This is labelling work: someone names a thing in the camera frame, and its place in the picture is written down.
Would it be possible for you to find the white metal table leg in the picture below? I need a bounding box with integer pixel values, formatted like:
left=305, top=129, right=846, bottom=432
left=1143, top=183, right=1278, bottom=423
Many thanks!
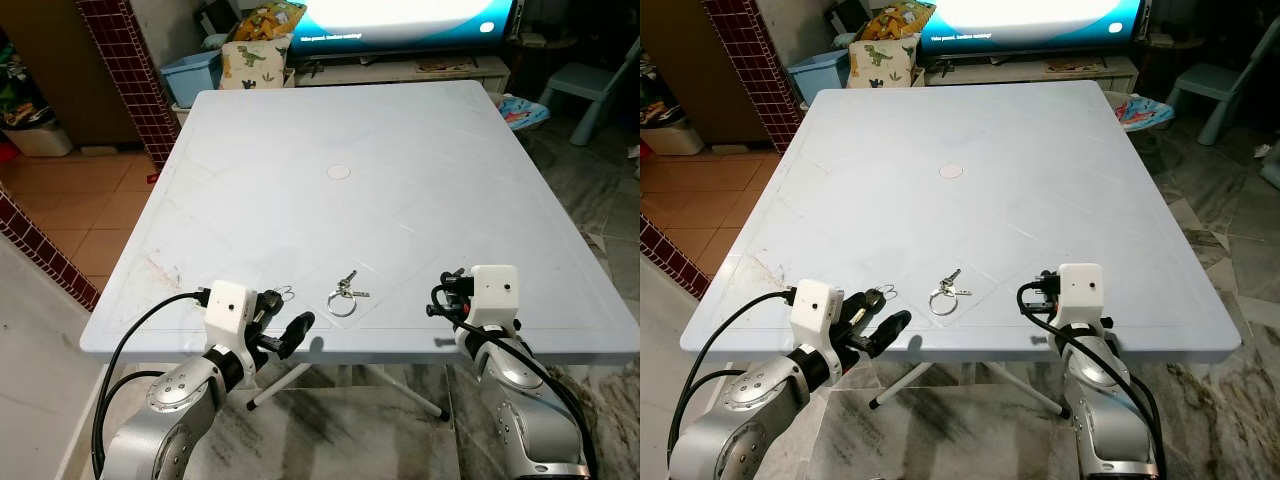
left=985, top=365, right=1069, bottom=418
left=248, top=365, right=313, bottom=412
left=870, top=368, right=938, bottom=409
left=363, top=365, right=448, bottom=421

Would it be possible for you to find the light blue plastic bin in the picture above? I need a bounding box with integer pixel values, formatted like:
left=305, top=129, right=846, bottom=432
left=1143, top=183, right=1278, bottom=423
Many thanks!
left=787, top=50, right=851, bottom=106
left=160, top=50, right=223, bottom=109

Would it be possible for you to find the dinosaur print cushion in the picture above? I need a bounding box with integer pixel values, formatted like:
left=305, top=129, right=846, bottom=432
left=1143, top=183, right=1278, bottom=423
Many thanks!
left=848, top=36, right=919, bottom=89
left=220, top=38, right=293, bottom=91

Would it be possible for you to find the white plastic basket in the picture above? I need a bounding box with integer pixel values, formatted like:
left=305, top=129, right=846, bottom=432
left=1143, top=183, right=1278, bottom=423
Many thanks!
left=640, top=105, right=706, bottom=156
left=0, top=105, right=73, bottom=158

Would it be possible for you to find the white television cabinet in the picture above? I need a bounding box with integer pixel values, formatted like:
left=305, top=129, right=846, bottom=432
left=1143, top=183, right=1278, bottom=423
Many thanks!
left=290, top=55, right=511, bottom=91
left=925, top=52, right=1141, bottom=93

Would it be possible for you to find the yellow toy box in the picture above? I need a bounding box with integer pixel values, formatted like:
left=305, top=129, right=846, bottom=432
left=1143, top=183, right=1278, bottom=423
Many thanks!
left=225, top=0, right=306, bottom=43
left=865, top=0, right=936, bottom=41

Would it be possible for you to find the brown wooden cabinet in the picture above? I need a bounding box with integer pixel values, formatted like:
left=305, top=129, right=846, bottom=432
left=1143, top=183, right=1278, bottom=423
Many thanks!
left=650, top=0, right=761, bottom=146
left=0, top=0, right=141, bottom=146

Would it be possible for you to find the flat screen television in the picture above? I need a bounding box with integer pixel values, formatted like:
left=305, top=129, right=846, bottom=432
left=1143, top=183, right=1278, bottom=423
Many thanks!
left=290, top=0, right=523, bottom=56
left=918, top=0, right=1151, bottom=51

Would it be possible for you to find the colourful patterned cloth seat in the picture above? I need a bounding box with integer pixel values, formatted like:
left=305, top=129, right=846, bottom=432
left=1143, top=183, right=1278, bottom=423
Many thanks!
left=1105, top=90, right=1176, bottom=131
left=495, top=92, right=551, bottom=131

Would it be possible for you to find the light blue child chair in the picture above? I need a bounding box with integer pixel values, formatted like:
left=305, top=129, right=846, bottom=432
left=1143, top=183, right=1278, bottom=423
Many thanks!
left=540, top=40, right=641, bottom=141
left=1165, top=40, right=1280, bottom=146

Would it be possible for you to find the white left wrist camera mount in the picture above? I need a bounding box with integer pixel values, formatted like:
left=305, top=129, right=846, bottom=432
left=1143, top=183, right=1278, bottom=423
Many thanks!
left=203, top=280, right=263, bottom=371
left=790, top=278, right=849, bottom=361

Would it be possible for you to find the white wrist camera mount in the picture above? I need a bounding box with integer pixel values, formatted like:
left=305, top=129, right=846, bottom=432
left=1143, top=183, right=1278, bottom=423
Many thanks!
left=790, top=278, right=849, bottom=361
left=1055, top=263, right=1106, bottom=331
left=203, top=280, right=263, bottom=371
left=468, top=265, right=521, bottom=331

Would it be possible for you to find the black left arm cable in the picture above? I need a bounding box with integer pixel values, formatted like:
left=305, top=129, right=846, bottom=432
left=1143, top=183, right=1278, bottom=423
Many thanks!
left=90, top=290, right=211, bottom=480
left=675, top=288, right=801, bottom=480

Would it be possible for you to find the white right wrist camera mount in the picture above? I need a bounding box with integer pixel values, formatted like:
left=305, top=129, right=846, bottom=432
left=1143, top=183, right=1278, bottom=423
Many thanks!
left=468, top=265, right=521, bottom=331
left=1055, top=263, right=1106, bottom=331

